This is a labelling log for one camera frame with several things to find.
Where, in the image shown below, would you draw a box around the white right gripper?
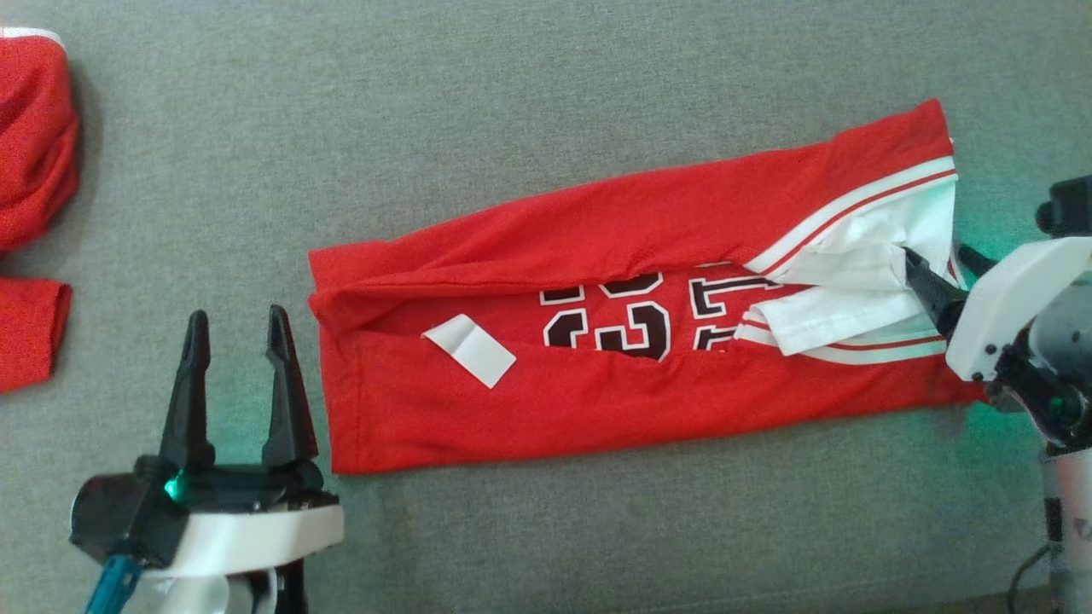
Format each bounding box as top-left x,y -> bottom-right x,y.
904,237 -> 1092,382

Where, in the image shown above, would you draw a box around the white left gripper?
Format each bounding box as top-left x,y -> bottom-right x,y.
136,304 -> 345,581

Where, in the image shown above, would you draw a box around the red Bulls basketball jersey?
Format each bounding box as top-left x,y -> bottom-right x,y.
307,98 -> 990,476

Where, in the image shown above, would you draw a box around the red shorts with white trim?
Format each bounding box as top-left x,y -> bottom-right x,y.
0,26 -> 80,395

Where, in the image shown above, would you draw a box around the blue-plug right camera cable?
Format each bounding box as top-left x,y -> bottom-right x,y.
1007,542 -> 1056,614

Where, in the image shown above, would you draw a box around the grey fabric sofa seat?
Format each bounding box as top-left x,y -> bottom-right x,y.
0,0 -> 1092,614

